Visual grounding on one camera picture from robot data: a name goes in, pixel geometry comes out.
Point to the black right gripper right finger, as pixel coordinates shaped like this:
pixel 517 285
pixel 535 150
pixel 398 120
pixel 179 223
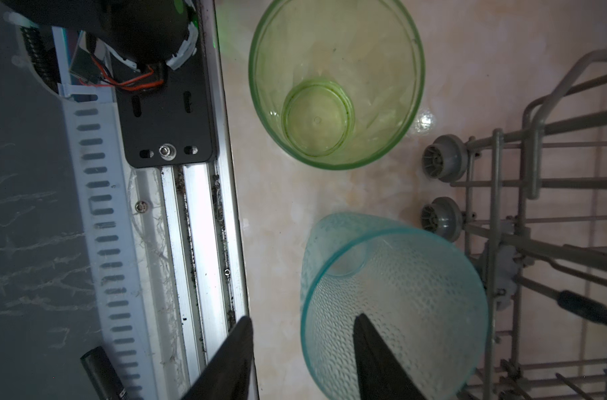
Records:
pixel 380 375

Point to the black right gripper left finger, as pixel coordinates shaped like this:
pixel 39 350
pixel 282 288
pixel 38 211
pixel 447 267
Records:
pixel 227 375

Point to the teal plastic cup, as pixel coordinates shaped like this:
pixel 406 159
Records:
pixel 423 296

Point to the green transparent glass cup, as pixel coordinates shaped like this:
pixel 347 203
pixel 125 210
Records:
pixel 336 84

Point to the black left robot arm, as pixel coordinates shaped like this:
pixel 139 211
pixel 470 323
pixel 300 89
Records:
pixel 142 31

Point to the black marker pen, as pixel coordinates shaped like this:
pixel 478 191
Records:
pixel 102 375

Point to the grey wire dish rack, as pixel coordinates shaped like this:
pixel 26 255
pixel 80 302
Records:
pixel 501 175

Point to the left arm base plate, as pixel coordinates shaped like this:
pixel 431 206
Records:
pixel 173 124

